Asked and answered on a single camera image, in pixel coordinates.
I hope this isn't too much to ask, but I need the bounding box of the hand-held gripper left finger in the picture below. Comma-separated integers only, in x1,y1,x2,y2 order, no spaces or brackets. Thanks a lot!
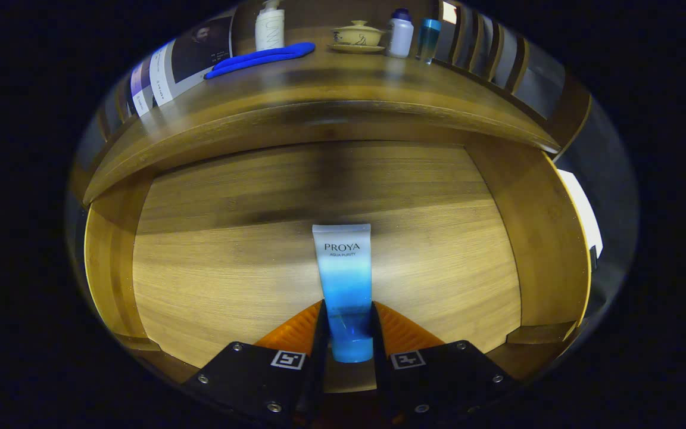
181,300,329,427

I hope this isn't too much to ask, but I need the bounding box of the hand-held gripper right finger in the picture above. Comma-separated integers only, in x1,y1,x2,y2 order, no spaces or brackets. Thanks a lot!
370,301,522,425

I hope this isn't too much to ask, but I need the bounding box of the blue cosmetic tube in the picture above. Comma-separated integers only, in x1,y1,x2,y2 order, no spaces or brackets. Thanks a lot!
311,223,375,363

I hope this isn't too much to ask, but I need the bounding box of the wooden drawer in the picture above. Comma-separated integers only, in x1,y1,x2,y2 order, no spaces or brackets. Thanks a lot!
83,140,594,394

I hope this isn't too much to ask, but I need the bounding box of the wooden countertop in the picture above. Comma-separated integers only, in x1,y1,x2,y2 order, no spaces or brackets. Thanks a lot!
81,36,561,206

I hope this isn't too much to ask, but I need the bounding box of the wooden cabinet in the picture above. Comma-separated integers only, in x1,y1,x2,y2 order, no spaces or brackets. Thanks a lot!
66,0,594,209

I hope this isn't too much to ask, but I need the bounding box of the black backdrop cloth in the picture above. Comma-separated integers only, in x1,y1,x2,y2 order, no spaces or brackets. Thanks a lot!
522,54,640,310

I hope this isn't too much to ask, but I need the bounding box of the blue folded cloth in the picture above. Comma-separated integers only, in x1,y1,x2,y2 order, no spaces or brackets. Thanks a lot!
204,41,316,80

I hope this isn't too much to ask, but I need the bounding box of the thin purple book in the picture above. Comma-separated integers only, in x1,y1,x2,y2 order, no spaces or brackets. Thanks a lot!
129,57,156,117

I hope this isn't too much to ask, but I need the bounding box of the yellow lidded teacup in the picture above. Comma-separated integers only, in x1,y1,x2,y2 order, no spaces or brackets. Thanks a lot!
328,20,386,54

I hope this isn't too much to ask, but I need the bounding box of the thick white book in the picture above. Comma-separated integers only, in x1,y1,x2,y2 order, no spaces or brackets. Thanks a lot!
149,15,236,108

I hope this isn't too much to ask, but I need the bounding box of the white bottle blue cap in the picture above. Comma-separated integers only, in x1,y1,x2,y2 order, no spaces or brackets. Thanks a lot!
386,8,414,59

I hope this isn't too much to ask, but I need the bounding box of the white pump bottle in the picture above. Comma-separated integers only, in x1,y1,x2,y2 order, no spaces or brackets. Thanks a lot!
255,0,285,52

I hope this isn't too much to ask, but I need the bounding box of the teal slim bottle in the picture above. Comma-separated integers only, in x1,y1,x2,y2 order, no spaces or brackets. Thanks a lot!
417,18,441,65

